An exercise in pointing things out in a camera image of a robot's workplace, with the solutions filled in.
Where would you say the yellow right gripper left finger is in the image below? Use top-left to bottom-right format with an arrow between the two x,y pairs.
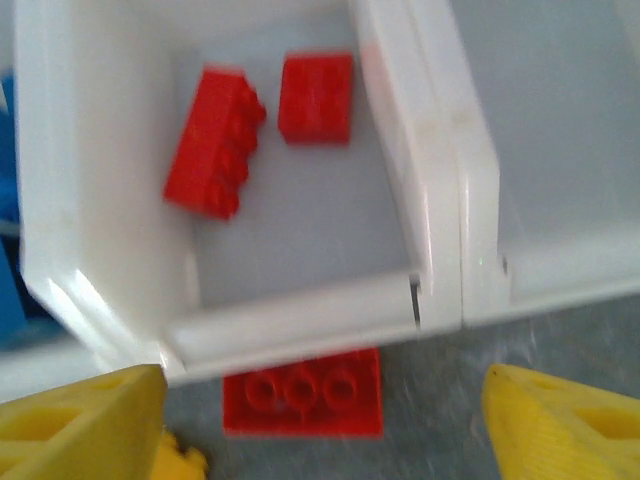
0,363 -> 169,480

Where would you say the white plastic bin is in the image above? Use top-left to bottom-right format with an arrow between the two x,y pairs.
439,0 -> 640,331
13,0 -> 464,386
0,0 -> 169,409

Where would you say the long red lego brick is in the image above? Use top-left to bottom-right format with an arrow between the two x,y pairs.
162,63 -> 268,224

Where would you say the yellow lego brick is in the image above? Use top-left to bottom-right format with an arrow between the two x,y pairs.
158,431 -> 211,480

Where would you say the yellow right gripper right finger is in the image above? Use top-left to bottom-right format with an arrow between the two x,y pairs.
480,363 -> 640,480

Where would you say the blue lego brick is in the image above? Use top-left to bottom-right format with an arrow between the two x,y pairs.
0,238 -> 70,352
0,67 -> 22,224

